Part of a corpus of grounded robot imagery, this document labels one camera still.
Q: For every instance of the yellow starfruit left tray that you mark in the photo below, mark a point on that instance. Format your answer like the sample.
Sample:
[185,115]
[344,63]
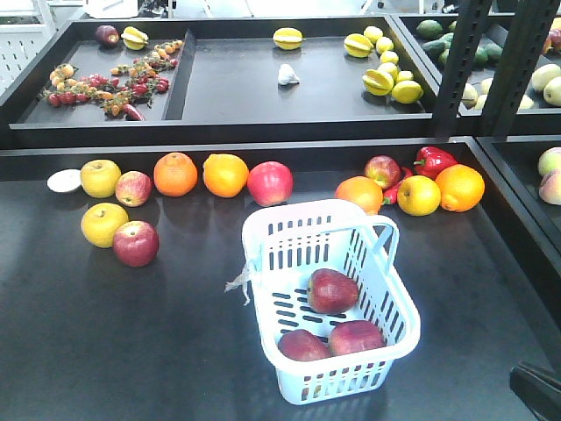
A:
[134,39]

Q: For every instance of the light blue plastic basket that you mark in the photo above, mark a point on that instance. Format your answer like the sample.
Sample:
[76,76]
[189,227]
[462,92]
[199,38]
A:
[283,246]

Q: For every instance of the yellow apple front left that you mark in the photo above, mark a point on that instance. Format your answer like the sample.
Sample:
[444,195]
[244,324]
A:
[100,222]

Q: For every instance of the red yellow apple back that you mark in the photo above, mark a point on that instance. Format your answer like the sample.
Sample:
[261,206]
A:
[383,170]

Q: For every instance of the red bell pepper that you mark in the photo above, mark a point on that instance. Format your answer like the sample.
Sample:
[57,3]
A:
[430,161]

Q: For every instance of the large orange right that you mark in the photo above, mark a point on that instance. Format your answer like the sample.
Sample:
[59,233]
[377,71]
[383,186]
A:
[461,188]

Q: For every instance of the yellow starfruit centre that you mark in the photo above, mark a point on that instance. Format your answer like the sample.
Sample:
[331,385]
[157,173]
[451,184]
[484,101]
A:
[288,38]

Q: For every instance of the white garlic bulb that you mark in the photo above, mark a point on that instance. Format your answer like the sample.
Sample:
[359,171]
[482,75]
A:
[287,76]

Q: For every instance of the orange far left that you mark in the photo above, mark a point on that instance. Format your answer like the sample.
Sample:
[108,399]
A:
[175,174]

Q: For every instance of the yellow apple back left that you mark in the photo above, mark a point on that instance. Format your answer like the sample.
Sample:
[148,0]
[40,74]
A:
[99,178]

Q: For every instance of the orange near centre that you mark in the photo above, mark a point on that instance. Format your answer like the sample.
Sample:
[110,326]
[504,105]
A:
[362,191]

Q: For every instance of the small pink apple left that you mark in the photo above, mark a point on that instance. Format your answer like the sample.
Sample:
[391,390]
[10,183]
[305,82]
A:
[133,188]

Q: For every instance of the black wooden produce stand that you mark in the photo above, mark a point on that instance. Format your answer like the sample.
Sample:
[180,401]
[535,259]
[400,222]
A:
[86,337]

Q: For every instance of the black upright post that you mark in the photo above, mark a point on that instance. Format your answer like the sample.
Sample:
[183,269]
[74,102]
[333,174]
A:
[524,43]
[472,16]

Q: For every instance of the red chili pepper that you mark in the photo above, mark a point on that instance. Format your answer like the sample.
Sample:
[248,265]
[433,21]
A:
[390,195]

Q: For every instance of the white round disc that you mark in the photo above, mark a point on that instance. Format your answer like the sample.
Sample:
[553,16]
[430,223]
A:
[65,181]

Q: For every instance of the dark plum back tray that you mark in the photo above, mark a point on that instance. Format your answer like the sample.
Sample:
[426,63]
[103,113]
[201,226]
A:
[107,35]

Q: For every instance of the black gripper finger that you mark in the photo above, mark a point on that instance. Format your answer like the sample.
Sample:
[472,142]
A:
[538,388]

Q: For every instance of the red apple beside yellow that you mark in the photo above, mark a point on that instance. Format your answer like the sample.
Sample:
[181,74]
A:
[136,243]

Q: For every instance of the pale peach back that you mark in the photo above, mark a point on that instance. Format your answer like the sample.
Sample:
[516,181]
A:
[549,160]

